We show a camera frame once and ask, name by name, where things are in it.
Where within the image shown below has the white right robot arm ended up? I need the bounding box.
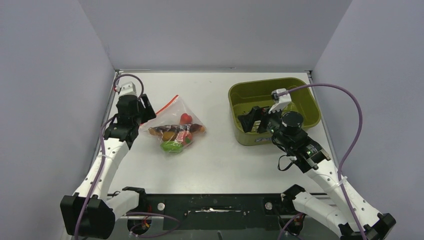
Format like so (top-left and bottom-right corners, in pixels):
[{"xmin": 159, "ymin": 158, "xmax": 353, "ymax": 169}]
[{"xmin": 237, "ymin": 106, "xmax": 396, "ymax": 240}]

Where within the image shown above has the small red toy piece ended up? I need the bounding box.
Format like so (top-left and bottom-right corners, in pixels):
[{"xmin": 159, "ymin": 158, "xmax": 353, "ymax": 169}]
[{"xmin": 179, "ymin": 113, "xmax": 193, "ymax": 125}]

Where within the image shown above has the green toy starfruit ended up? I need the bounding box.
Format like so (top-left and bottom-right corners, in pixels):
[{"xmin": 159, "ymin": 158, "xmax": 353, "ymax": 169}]
[{"xmin": 160, "ymin": 140, "xmax": 184, "ymax": 154}]

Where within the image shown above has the pink toy peach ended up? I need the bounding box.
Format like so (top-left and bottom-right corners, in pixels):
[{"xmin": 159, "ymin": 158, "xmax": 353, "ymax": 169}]
[{"xmin": 175, "ymin": 130, "xmax": 193, "ymax": 146}]

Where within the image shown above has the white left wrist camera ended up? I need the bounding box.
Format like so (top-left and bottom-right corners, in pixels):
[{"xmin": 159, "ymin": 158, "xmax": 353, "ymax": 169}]
[{"xmin": 114, "ymin": 82, "xmax": 137, "ymax": 97}]

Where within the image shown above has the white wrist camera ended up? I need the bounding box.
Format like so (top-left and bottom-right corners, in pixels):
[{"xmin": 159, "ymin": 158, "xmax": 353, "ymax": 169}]
[
  {"xmin": 114, "ymin": 82, "xmax": 137, "ymax": 97},
  {"xmin": 268, "ymin": 88, "xmax": 292, "ymax": 114}
]

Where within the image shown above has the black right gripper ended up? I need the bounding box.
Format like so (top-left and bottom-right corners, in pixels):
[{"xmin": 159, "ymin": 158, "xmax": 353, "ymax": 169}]
[{"xmin": 238, "ymin": 102, "xmax": 293, "ymax": 149}]

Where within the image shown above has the olive green plastic tub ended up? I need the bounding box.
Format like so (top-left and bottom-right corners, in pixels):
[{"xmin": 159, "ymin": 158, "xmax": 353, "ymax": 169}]
[{"xmin": 228, "ymin": 77, "xmax": 321, "ymax": 146}]

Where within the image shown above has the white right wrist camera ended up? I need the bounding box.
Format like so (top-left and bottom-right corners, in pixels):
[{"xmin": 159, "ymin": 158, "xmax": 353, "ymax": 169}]
[{"xmin": 268, "ymin": 88, "xmax": 292, "ymax": 114}]

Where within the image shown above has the brown toy potato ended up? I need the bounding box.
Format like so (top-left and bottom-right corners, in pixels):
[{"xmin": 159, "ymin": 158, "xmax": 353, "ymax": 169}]
[{"xmin": 161, "ymin": 131, "xmax": 178, "ymax": 142}]

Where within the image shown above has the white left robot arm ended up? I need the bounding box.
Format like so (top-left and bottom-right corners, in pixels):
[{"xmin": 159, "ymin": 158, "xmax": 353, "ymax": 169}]
[{"xmin": 60, "ymin": 93, "xmax": 157, "ymax": 239}]

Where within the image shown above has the clear zip top bag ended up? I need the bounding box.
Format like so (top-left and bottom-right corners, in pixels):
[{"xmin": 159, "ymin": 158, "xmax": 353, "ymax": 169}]
[{"xmin": 140, "ymin": 94, "xmax": 207, "ymax": 154}]

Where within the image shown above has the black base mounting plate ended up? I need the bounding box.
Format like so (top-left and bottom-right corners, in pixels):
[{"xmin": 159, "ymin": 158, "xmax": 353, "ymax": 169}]
[{"xmin": 133, "ymin": 193, "xmax": 298, "ymax": 231}]

